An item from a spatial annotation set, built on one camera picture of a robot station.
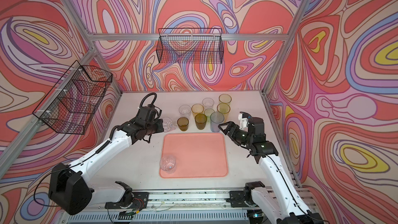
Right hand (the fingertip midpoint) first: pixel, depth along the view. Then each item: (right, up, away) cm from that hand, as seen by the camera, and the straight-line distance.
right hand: (223, 133), depth 76 cm
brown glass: (-22, +3, +19) cm, 29 cm away
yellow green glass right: (+4, +12, +21) cm, 24 cm away
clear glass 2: (-31, +3, +12) cm, 33 cm away
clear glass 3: (-22, +10, +29) cm, 38 cm away
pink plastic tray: (-13, -14, +11) cm, 22 cm away
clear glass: (-29, -18, +8) cm, 36 cm away
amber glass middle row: (-14, +12, +29) cm, 34 cm away
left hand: (-31, +4, +7) cm, 32 cm away
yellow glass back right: (+4, +19, +23) cm, 30 cm away
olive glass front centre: (-11, +5, +22) cm, 25 cm away
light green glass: (-6, +10, +24) cm, 27 cm away
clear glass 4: (-6, +16, +32) cm, 36 cm away
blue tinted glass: (-1, +6, +23) cm, 23 cm away
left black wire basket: (-76, +14, -1) cm, 77 cm away
